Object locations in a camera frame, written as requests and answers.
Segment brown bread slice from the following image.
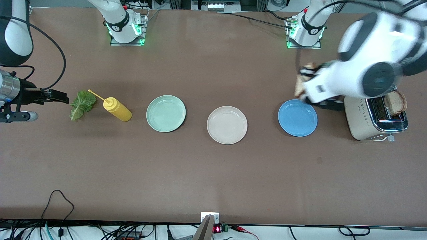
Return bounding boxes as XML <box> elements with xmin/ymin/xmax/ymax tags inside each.
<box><xmin>384</xmin><ymin>90</ymin><xmax>408</xmax><ymax>116</ymax></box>
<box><xmin>294</xmin><ymin>62</ymin><xmax>318</xmax><ymax>99</ymax></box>

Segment green lettuce leaf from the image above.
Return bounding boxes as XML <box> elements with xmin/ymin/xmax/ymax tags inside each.
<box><xmin>69</xmin><ymin>90</ymin><xmax>97</xmax><ymax>122</ymax></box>

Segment yellow squeeze bottle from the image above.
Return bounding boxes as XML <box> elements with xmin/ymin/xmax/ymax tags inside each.
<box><xmin>88</xmin><ymin>89</ymin><xmax>133</xmax><ymax>122</ymax></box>

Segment blue plate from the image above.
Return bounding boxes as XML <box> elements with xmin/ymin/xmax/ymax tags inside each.
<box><xmin>278</xmin><ymin>99</ymin><xmax>318</xmax><ymax>137</ymax></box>

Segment beige plate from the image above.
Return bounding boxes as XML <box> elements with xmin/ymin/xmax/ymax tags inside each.
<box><xmin>207</xmin><ymin>106</ymin><xmax>248</xmax><ymax>145</ymax></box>

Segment pale green plate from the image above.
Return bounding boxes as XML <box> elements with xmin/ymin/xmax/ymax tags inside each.
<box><xmin>146</xmin><ymin>95</ymin><xmax>186</xmax><ymax>133</ymax></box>

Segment cream chrome toaster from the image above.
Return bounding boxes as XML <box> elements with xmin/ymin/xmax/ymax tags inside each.
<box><xmin>344</xmin><ymin>85</ymin><xmax>409</xmax><ymax>142</ymax></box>

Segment grey power strip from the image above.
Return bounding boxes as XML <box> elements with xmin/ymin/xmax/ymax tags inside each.
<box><xmin>191</xmin><ymin>0</ymin><xmax>241</xmax><ymax>13</ymax></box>

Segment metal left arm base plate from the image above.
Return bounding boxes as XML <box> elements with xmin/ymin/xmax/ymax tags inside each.
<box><xmin>285</xmin><ymin>17</ymin><xmax>323</xmax><ymax>50</ymax></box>

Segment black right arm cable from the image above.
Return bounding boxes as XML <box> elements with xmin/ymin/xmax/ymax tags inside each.
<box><xmin>0</xmin><ymin>15</ymin><xmax>67</xmax><ymax>90</ymax></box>

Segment black cable across table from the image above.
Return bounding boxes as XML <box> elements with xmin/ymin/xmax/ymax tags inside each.
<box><xmin>217</xmin><ymin>10</ymin><xmax>296</xmax><ymax>30</ymax></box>

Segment thin black looped cable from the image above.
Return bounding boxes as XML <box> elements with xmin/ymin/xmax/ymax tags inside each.
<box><xmin>41</xmin><ymin>189</ymin><xmax>75</xmax><ymax>237</ymax></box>

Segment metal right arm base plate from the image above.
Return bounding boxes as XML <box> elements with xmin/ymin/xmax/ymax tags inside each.
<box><xmin>110</xmin><ymin>10</ymin><xmax>149</xmax><ymax>47</ymax></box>

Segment black base cable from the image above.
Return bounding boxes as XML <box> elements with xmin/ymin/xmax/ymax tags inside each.
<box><xmin>145</xmin><ymin>8</ymin><xmax>161</xmax><ymax>25</ymax></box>

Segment black coiled cable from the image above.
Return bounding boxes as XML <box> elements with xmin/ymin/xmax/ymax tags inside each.
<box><xmin>338</xmin><ymin>225</ymin><xmax>371</xmax><ymax>237</ymax></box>

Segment red clip wires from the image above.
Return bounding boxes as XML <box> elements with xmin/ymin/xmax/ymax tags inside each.
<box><xmin>230</xmin><ymin>225</ymin><xmax>260</xmax><ymax>240</ymax></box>

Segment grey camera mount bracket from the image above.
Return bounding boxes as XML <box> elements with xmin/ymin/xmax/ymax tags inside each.
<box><xmin>192</xmin><ymin>212</ymin><xmax>220</xmax><ymax>240</ymax></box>

